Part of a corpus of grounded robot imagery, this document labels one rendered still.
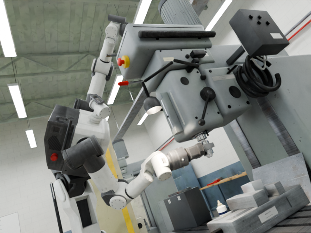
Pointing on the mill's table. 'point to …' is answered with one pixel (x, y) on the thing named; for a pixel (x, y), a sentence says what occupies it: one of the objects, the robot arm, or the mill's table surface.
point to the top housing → (153, 45)
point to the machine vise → (263, 211)
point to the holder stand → (187, 208)
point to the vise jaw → (247, 200)
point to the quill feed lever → (208, 95)
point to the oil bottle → (221, 209)
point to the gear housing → (162, 59)
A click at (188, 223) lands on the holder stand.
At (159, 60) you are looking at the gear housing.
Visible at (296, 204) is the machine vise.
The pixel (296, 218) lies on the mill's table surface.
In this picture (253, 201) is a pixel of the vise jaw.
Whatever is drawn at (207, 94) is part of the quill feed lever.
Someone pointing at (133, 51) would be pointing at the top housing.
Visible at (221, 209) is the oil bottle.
